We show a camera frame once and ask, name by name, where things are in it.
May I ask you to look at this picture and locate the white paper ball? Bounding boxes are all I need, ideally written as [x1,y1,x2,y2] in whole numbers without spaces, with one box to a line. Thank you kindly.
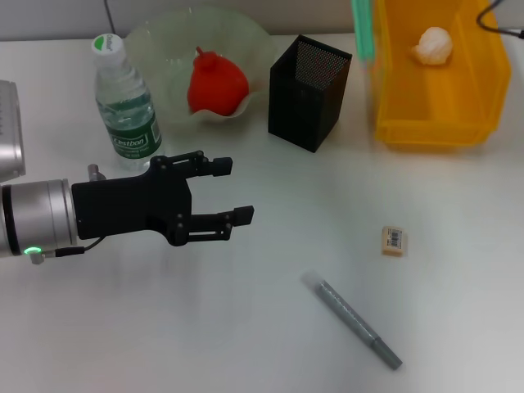
[411,26,454,66]

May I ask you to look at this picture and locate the black mesh pen holder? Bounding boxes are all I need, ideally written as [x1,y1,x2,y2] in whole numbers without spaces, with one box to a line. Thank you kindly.
[268,34,354,154]

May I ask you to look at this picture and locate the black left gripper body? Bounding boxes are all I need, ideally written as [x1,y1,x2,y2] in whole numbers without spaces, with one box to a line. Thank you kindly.
[70,156,194,247]

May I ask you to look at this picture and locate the green pen white cap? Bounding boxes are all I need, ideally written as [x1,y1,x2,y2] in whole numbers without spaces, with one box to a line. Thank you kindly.
[350,0,376,63]

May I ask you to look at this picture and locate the orange fruit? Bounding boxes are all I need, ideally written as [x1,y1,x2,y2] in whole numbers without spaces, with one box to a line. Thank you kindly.
[187,45,251,119]

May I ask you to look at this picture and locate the green glass fruit plate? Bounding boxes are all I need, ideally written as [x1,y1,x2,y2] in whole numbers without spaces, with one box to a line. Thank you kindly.
[124,5,273,133]

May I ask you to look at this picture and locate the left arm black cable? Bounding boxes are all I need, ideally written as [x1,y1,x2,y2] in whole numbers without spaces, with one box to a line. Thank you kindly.
[28,237,103,265]

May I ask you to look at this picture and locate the yellow plastic bin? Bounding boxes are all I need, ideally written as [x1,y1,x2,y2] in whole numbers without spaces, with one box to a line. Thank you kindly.
[369,0,513,152]

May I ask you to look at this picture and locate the right arm cable with connector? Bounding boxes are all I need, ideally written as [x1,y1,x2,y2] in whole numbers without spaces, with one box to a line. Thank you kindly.
[476,0,524,40]

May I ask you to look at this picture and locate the beige eraser with barcode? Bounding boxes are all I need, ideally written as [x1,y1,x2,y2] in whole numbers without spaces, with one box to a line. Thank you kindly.
[381,224,409,258]

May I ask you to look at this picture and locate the grey marker pen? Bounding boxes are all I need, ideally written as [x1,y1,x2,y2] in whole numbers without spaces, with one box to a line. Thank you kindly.
[314,279,404,372]

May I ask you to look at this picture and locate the clear water bottle green label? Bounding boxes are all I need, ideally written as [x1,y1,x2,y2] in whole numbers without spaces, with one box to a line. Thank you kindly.
[90,33,166,172]

